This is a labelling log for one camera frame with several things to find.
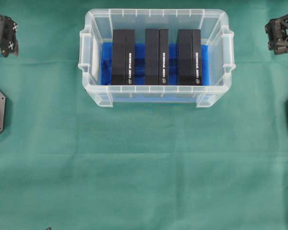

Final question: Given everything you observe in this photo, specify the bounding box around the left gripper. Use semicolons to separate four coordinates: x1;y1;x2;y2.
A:
0;15;19;58

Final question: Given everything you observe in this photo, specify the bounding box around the green table cloth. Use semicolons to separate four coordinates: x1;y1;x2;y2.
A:
0;0;288;230

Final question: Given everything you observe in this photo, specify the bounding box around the white paper in case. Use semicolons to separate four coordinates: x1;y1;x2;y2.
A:
91;36;101;85

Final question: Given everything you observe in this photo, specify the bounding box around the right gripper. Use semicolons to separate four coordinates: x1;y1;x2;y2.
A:
265;14;288;55

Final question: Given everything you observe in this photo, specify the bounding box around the clear plastic storage case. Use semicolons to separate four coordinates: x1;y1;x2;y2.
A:
78;9;236;108

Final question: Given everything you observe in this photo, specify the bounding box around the blue cloth in case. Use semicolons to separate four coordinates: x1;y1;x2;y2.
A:
100;42;211;100

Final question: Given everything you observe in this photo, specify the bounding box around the black box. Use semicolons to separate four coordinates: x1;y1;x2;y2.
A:
111;29;135;85
177;29;203;86
145;28;169;85

